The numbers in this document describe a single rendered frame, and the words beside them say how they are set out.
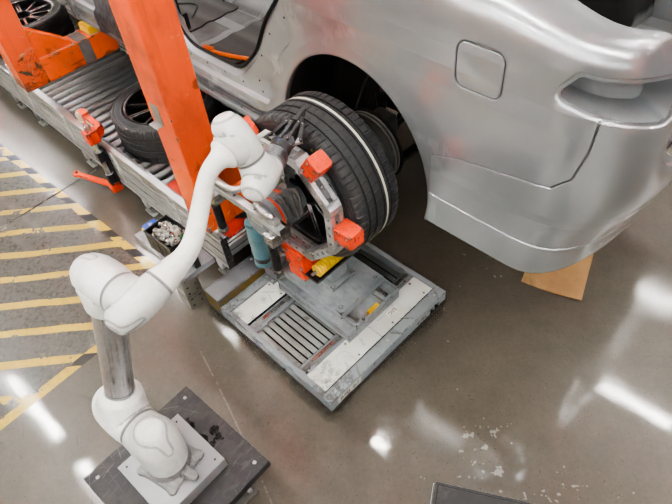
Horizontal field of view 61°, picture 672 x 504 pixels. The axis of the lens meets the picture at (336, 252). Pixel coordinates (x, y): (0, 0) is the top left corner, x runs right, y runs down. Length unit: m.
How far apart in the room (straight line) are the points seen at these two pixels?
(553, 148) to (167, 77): 1.35
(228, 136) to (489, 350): 1.67
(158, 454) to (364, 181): 1.17
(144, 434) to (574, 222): 1.55
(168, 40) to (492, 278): 1.94
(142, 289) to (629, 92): 1.49
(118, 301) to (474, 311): 1.83
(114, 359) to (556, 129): 1.52
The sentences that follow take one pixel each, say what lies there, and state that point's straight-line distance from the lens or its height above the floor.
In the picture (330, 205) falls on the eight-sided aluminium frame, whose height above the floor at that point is 0.98.
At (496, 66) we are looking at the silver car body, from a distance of 1.74.
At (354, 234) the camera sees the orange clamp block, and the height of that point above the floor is 0.89.
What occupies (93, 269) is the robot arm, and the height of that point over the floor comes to 1.18.
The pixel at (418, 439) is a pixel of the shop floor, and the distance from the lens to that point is 2.60.
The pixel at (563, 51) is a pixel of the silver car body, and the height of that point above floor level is 1.60.
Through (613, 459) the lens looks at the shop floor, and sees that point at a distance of 2.72.
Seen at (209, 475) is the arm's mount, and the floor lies 0.35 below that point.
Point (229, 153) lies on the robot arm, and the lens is 1.74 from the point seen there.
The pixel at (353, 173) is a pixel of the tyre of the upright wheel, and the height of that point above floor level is 1.05.
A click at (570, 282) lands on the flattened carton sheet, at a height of 0.01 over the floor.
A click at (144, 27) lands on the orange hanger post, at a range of 2.15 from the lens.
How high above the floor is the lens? 2.38
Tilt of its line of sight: 48 degrees down
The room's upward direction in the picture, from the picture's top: 7 degrees counter-clockwise
